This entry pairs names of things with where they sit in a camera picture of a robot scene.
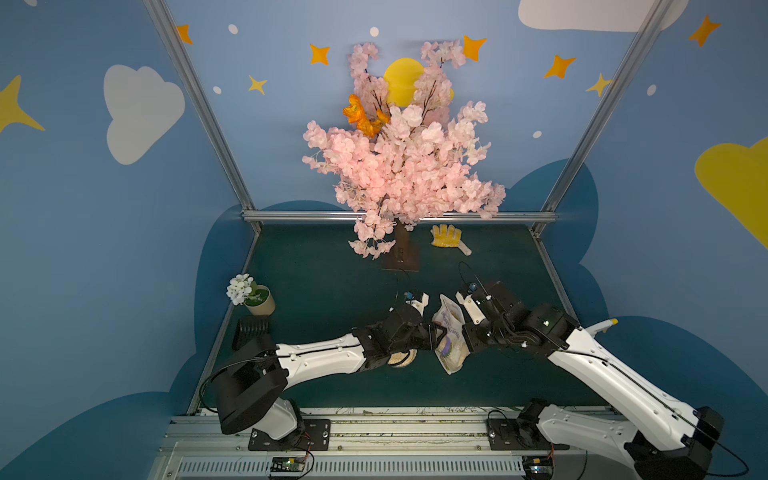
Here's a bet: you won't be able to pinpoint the white purple oats bag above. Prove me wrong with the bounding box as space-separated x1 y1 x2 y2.
432 294 470 375

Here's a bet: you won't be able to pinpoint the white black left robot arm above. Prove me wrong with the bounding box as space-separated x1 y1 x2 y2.
208 295 447 440

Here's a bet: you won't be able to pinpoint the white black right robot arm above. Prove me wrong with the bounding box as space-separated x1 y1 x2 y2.
456 282 724 479

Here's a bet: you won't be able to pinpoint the yellow hand-shaped toy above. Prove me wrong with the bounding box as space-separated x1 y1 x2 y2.
431 224 472 256

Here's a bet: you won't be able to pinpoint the yellow green spray bottle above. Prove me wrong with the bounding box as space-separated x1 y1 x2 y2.
586 318 618 337

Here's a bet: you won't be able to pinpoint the right green circuit board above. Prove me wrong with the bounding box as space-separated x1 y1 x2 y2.
522 456 554 480

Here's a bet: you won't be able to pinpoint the green circuit board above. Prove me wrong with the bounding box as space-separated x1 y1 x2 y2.
522 456 554 480
269 456 307 475

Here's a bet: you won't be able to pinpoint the black plastic scoop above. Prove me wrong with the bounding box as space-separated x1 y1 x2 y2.
232 315 269 351

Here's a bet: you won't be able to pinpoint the pink blossom artificial tree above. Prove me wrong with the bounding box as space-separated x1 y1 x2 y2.
302 40 506 271

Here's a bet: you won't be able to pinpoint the beige flower pot white flowers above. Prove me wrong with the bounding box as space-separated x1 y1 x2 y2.
226 274 276 316

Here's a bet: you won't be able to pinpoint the left green circuit board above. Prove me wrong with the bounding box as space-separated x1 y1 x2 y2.
269 456 307 475

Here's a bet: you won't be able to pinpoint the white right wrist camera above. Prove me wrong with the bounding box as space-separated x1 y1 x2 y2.
455 292 486 325

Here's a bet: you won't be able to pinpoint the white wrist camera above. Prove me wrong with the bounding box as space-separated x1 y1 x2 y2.
404 292 429 319
455 292 486 325

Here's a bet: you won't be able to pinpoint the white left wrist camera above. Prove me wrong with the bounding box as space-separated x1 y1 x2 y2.
404 292 429 319

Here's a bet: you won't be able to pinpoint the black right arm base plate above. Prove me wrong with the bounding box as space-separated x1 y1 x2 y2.
486 411 570 451

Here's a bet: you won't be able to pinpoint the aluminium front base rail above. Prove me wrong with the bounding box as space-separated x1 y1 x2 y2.
148 407 636 479

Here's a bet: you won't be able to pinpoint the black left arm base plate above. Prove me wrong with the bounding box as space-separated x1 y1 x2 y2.
248 418 332 453

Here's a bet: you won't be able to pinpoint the aluminium left frame post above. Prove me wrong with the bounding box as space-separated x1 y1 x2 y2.
143 0 262 236

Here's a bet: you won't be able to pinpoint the aluminium frame post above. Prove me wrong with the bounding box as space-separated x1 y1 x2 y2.
143 0 262 236
540 0 675 215

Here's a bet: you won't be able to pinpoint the aluminium right frame post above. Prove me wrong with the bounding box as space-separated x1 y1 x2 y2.
540 0 675 215

